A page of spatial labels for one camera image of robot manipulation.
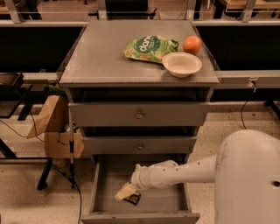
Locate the brown cardboard box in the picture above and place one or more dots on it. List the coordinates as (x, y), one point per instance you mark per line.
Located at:
(51, 121)

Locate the grey middle drawer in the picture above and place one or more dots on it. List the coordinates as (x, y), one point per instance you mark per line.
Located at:
(138, 144)

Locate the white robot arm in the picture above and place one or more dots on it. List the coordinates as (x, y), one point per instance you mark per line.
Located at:
(245, 171)

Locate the white paper bowl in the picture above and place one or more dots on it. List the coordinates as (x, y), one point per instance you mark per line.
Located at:
(181, 64)

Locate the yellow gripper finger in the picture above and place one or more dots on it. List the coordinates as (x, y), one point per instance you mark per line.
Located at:
(127, 190)

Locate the orange fruit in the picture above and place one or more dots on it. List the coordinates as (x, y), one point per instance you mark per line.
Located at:
(192, 44)

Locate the grey drawer cabinet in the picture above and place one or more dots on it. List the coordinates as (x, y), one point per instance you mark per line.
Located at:
(98, 71)

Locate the black rxbar chocolate bar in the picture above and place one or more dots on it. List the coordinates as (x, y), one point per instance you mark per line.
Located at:
(133, 198)

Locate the green chip bag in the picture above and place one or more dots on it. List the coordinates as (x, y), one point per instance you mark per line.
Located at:
(150, 48)

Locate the grey open bottom drawer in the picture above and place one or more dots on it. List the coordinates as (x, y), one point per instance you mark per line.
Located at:
(156, 206)

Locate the grey top drawer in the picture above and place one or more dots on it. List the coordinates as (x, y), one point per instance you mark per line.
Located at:
(138, 114)

